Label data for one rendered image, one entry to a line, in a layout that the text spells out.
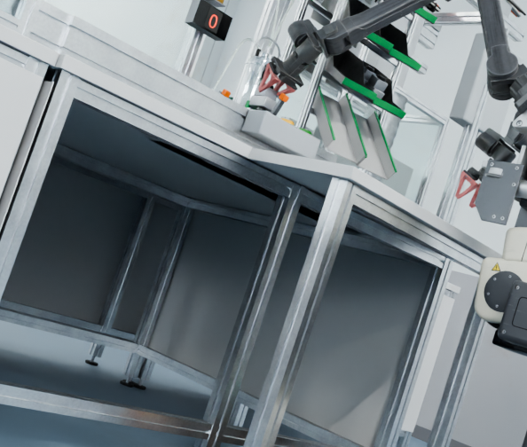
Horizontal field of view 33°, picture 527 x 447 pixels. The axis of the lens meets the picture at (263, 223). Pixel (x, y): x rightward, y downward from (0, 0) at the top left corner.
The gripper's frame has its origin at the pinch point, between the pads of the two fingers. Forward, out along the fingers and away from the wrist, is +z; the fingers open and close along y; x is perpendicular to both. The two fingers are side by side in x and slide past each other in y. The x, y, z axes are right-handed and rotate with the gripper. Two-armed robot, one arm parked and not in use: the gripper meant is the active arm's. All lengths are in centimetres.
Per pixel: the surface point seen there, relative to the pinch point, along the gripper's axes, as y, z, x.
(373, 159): -45.2, -1.9, 5.7
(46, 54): 77, 3, 34
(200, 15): 23.9, -2.9, -14.5
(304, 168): 18, -10, 49
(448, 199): -163, 21, -51
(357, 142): -33.1, -4.5, 7.1
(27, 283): -35, 158, -61
